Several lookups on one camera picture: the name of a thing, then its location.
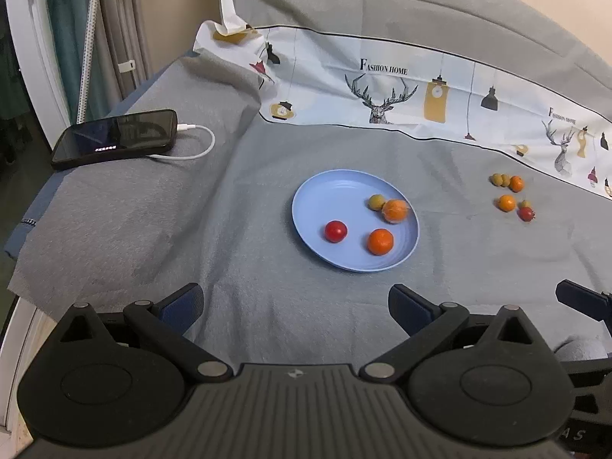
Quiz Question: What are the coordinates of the dotted white pole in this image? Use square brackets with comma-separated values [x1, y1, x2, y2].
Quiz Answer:
[75, 0, 103, 125]

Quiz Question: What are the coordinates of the white window frame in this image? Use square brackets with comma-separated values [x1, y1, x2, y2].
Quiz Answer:
[0, 0, 72, 149]

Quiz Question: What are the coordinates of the light blue plate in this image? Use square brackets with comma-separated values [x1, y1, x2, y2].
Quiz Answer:
[291, 169, 420, 272]

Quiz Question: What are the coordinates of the grey curtain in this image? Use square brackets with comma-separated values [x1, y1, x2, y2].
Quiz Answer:
[98, 0, 149, 101]

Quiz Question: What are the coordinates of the black smartphone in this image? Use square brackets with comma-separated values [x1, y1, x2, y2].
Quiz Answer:
[50, 109, 179, 171]

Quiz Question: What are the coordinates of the white charging cable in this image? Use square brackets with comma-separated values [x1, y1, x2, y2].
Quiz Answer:
[148, 123, 216, 162]

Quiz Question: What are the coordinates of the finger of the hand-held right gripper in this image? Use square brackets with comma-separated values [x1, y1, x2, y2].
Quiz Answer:
[555, 280, 612, 326]

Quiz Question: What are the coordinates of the white printed cloth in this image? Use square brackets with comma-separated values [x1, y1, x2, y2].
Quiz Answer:
[192, 0, 612, 202]

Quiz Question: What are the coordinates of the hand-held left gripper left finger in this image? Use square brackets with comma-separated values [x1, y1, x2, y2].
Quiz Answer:
[60, 283, 233, 384]

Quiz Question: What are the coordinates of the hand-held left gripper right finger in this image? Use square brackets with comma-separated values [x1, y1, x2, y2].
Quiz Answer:
[358, 284, 550, 384]

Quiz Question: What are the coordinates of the grey quilt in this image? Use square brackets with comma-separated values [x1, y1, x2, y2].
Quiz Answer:
[210, 0, 612, 120]

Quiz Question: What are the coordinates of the teal curtain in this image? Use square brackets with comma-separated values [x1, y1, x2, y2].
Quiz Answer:
[41, 0, 120, 116]

